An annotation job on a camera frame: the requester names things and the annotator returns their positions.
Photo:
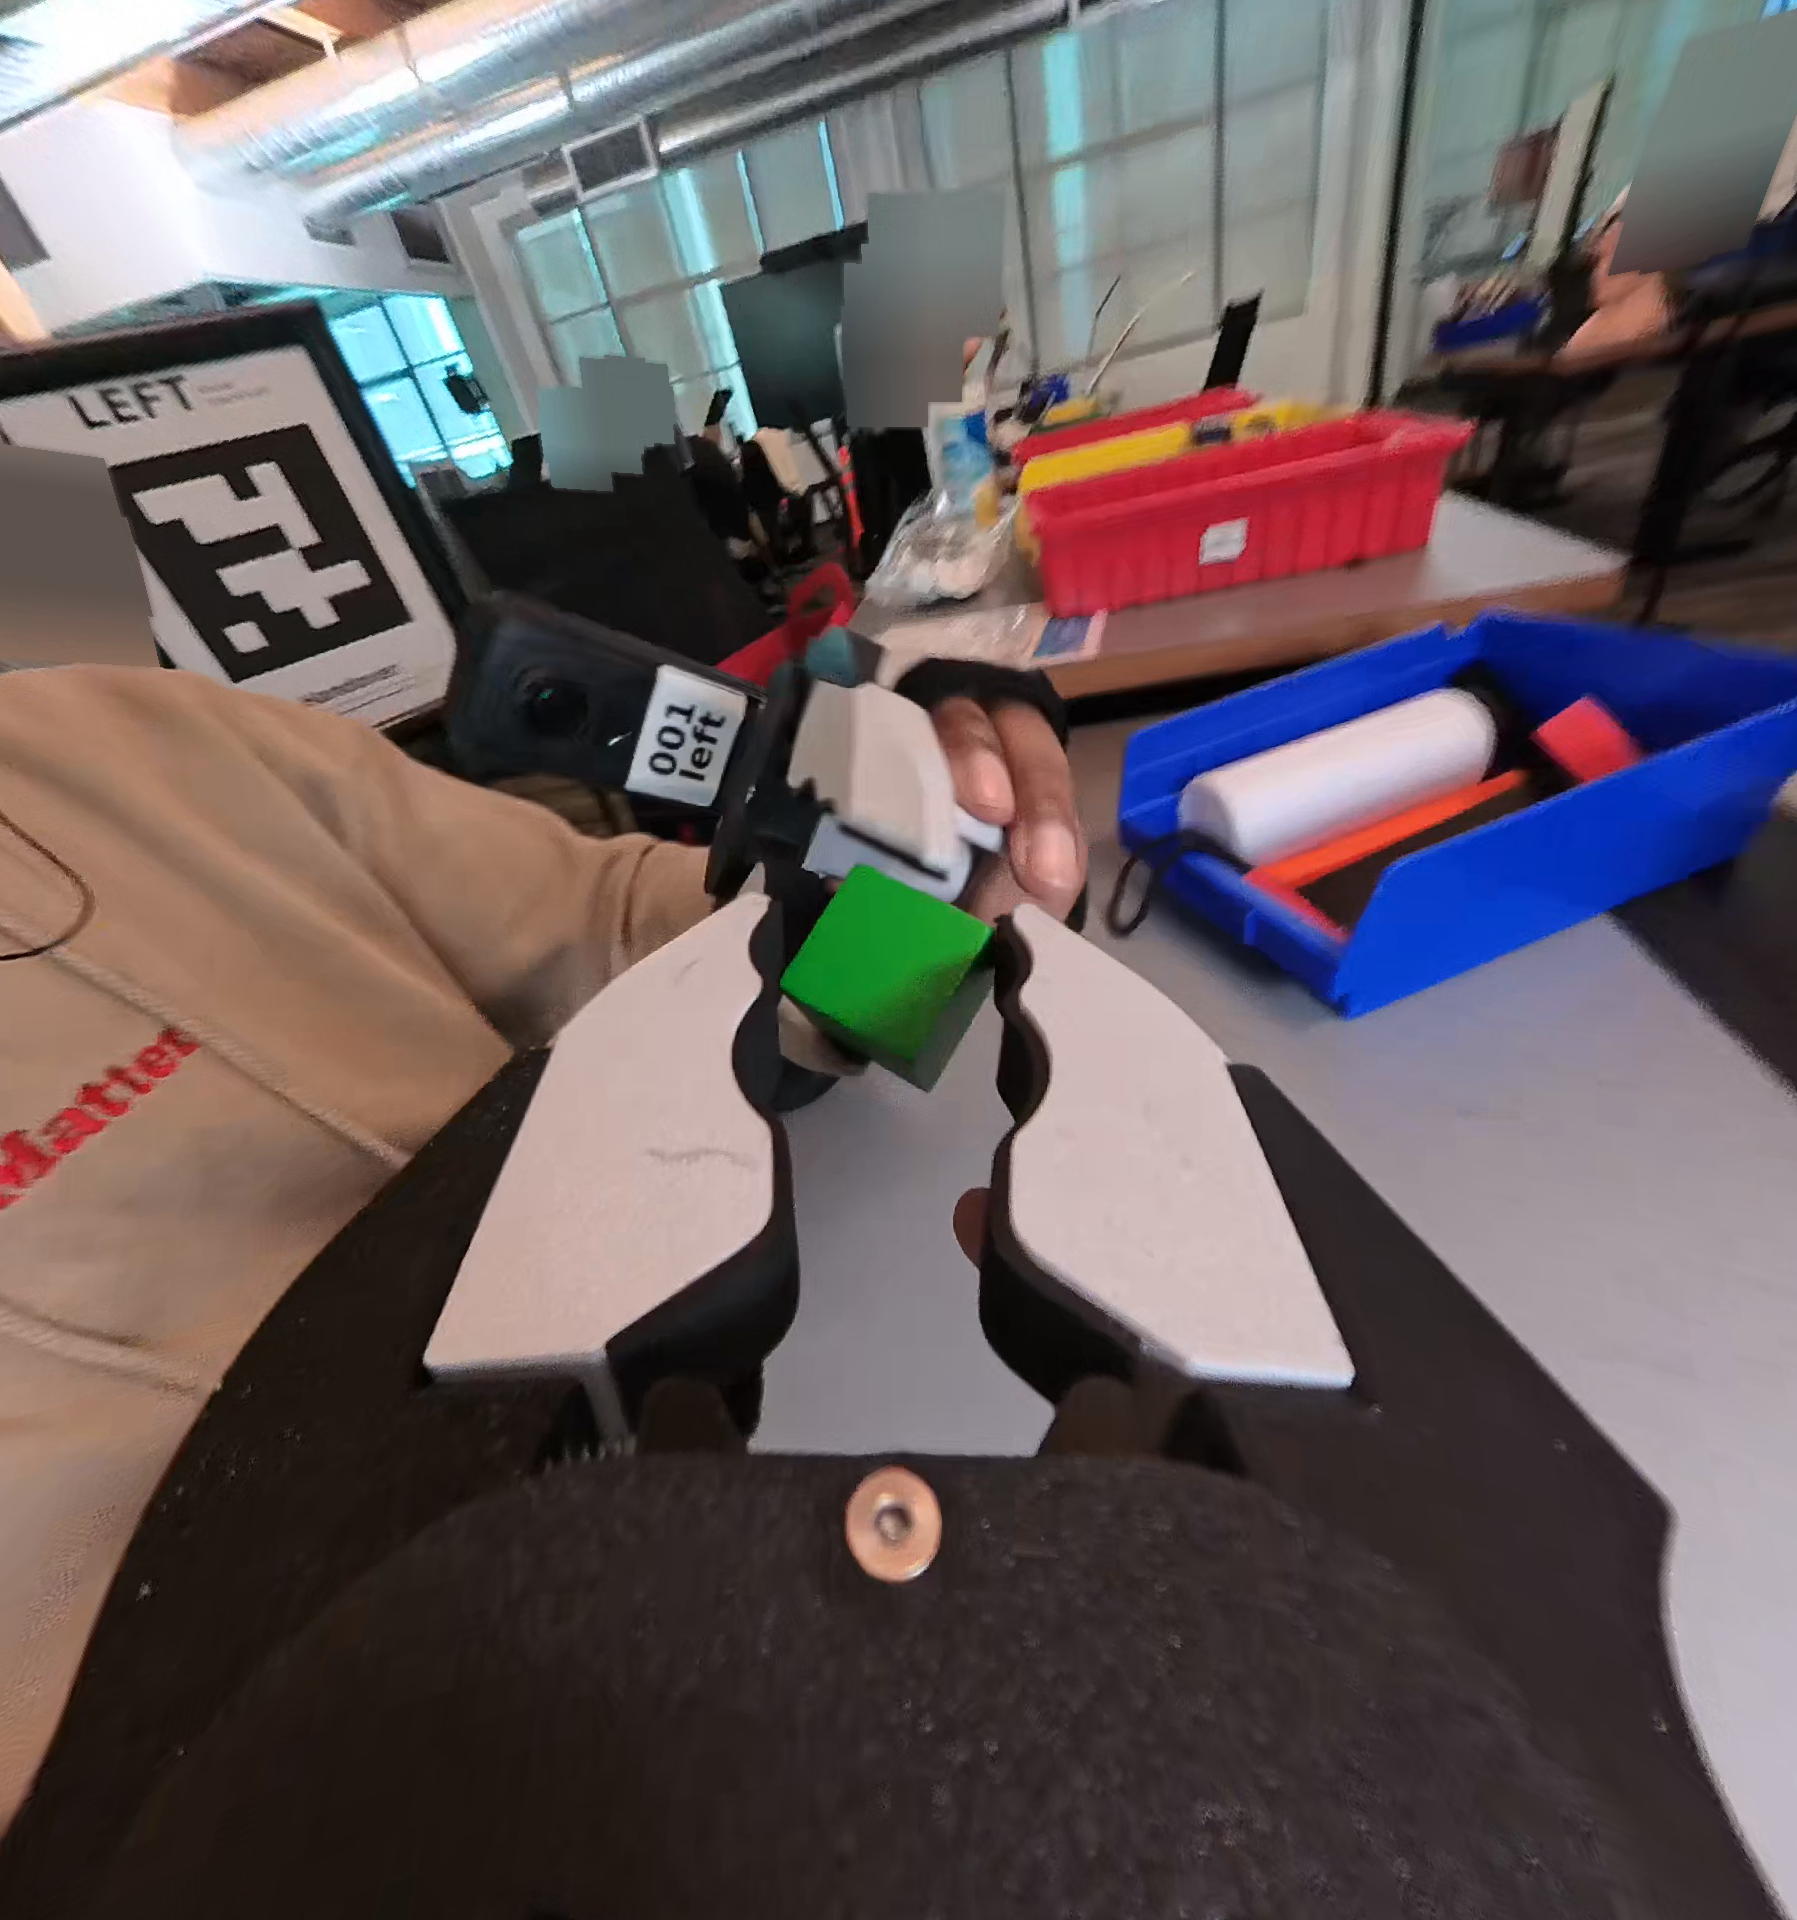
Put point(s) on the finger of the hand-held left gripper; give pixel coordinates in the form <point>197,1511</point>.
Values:
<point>812,1050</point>
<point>883,780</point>

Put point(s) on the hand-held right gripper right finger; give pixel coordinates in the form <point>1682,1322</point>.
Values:
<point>1154,1200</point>

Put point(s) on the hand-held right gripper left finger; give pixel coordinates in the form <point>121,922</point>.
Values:
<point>629,1170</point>

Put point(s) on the green wooden cube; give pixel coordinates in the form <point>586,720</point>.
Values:
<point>883,961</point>

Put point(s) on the blue plastic bin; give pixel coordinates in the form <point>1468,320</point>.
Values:
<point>1513,916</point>

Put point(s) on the person's left forearm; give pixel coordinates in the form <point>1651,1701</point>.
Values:
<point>538,886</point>

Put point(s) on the person's left hand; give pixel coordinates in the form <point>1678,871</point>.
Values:
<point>1028,811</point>

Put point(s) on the person's right hand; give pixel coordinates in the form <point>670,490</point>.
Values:
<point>973,1223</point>

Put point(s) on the red backpack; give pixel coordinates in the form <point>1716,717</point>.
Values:
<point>795,623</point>

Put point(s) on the clear plastic bag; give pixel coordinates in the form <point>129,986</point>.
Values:
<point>935,564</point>

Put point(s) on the blue card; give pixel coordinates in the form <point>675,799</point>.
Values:
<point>1066,639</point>

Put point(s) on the clear water bottle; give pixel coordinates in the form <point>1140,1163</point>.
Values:
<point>961,466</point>

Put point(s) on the printed tag poster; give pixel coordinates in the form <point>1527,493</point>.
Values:
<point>269,542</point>

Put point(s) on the black monitor screen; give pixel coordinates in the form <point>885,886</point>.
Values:
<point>778,345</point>

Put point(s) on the red plastic bin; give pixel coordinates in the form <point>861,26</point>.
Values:
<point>1244,519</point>
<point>1122,418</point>

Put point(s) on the orange stick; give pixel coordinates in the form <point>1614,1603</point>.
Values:
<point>1393,835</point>

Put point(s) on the white cylindrical roll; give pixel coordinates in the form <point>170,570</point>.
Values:
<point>1333,773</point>

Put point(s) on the person's beige hoodie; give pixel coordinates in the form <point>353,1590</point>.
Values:
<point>119,1124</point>

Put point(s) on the ceiling air vent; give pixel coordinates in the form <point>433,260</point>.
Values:
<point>609,158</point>

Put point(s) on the red plastic strip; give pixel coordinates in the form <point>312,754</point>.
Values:
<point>1585,742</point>

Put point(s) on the silver air duct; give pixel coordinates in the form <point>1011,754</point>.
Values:
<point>538,91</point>

